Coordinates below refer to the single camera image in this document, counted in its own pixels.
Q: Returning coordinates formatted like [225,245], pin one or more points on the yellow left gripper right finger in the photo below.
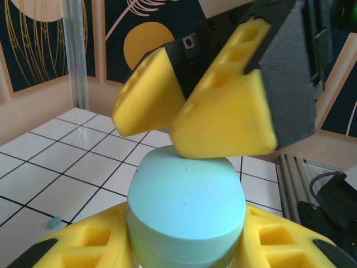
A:
[251,251]

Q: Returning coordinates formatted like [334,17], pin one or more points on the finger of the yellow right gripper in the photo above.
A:
[147,106]
[228,125]

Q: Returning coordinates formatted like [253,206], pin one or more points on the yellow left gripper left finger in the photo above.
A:
[117,251]

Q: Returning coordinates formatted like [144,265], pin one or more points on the blue earbud charging case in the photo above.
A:
[184,201]

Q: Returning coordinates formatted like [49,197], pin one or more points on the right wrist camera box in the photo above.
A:
[223,7]

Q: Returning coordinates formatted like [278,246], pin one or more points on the aluminium corner post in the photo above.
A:
[76,56]

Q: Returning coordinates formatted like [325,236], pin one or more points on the orange oval feather wall panel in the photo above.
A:
[117,16]

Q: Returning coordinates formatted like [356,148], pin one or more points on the pale disc wall panel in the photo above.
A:
[33,56]

